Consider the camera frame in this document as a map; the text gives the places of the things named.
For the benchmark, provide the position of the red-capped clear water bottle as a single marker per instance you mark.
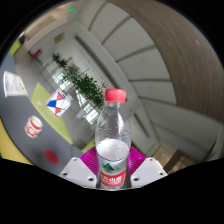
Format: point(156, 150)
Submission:
point(112, 150)

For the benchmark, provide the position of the lime green seat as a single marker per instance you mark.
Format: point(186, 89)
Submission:
point(14, 47)

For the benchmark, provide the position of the white red blue cube box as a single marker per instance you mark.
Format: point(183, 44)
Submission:
point(58, 103)

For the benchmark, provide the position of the large lime green table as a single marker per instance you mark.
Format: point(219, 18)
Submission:
point(50, 116)

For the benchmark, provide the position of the framed wall picture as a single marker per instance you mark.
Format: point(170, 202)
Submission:
point(59, 38)

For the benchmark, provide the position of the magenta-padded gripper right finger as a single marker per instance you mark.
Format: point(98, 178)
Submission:
point(148, 171)

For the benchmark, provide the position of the small lime green table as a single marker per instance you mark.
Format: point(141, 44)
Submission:
point(89, 145)

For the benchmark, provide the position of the red and white cup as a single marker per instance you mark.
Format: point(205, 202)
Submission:
point(33, 127)

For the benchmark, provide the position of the colourful printed magazine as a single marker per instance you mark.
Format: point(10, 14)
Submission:
point(15, 84)

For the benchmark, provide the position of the group of potted green plants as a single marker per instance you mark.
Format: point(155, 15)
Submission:
point(85, 85)

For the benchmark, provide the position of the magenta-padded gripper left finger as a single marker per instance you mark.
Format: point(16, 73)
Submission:
point(78, 171)

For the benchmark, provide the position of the red fire extinguisher box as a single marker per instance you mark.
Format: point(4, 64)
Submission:
point(37, 54)

